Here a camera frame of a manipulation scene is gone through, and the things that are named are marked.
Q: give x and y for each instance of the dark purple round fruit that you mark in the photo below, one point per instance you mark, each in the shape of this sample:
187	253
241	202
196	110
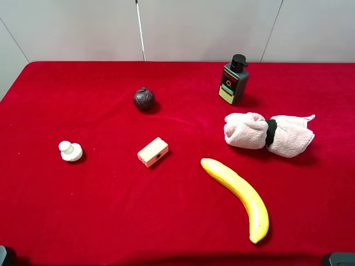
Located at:
144	99

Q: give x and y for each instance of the red velvet tablecloth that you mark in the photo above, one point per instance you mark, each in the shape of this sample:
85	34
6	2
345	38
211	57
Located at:
108	208

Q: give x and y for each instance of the rolled pink towel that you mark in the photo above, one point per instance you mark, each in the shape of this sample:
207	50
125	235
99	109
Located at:
248	131

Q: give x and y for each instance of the black base corner right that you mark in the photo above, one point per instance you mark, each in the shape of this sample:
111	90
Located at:
339	259

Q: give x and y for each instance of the yellow banana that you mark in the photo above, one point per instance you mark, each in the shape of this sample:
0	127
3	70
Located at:
256	210

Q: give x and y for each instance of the beige wooden block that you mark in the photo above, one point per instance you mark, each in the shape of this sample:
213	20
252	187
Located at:
152	152

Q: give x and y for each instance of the black pump soap bottle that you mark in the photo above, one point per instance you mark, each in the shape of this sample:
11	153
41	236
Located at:
234	79

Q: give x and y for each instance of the white mushroom-shaped object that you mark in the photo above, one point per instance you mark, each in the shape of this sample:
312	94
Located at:
70	151

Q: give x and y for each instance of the black elastic band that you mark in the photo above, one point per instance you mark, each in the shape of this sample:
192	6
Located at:
270	133

